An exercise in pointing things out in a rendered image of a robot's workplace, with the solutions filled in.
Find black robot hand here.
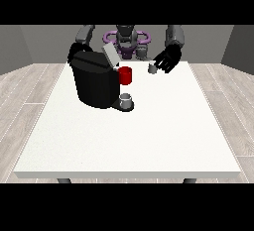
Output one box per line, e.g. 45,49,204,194
152,44,183,74
66,42,94,64

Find red pod holder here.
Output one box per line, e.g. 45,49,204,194
118,65,133,86

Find black coffee machine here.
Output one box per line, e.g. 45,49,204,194
69,50,135,113

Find grey robot trunk purple rings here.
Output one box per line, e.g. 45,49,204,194
102,25,153,60

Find small grey coffee pod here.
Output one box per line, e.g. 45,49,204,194
147,59,158,74

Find small grey cup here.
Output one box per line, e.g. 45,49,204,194
119,92,133,109

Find pale grey machine lid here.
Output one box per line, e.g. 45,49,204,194
101,42,121,68

